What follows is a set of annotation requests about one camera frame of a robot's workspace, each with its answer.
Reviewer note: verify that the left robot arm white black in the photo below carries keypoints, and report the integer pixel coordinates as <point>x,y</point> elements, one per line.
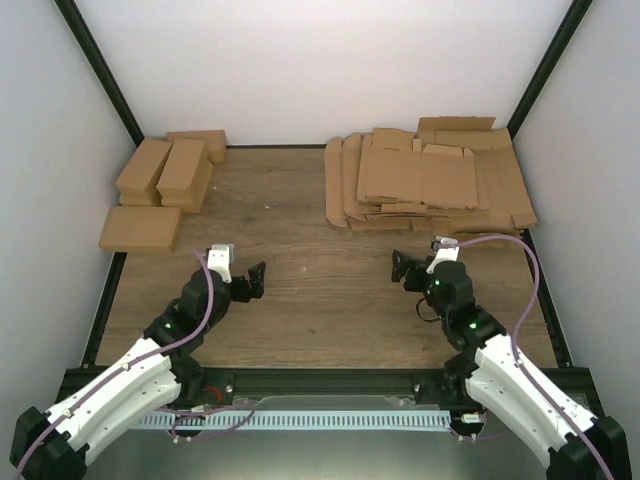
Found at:
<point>157,371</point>

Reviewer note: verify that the folded cardboard box left stack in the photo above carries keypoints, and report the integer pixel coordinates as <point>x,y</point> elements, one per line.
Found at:
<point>137,183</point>

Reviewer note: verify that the folded cardboard box middle stack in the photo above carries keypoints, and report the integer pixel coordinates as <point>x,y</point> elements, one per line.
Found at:
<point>186,175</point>

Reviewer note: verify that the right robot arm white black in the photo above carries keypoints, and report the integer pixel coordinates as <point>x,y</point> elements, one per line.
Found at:
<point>569,440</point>

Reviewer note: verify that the flat folded cardboard box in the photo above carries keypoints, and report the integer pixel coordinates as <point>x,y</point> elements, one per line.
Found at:
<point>132,229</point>

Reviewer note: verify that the folded cardboard box stack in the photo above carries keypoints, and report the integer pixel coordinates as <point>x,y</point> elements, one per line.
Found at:
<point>186,175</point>
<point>137,183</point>

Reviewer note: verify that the light blue slotted cable duct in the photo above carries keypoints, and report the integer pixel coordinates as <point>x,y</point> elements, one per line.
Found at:
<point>281,420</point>

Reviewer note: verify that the black aluminium frame rail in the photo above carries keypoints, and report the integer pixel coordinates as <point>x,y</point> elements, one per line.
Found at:
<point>429,384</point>

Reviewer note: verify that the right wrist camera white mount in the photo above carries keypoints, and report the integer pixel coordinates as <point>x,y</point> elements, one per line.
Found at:
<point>445,249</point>

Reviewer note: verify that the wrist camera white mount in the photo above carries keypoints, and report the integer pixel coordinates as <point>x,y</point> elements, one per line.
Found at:
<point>445,249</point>
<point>219,259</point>

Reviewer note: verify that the stack of flat cardboard blanks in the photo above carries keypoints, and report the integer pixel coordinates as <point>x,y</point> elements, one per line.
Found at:
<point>510,209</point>

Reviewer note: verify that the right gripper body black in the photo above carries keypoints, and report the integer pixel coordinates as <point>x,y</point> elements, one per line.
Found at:
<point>413,284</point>

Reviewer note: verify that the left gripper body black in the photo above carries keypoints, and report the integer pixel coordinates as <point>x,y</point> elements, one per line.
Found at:
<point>244,294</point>

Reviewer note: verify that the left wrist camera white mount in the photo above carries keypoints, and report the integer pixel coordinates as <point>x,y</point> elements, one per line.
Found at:
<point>219,259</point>

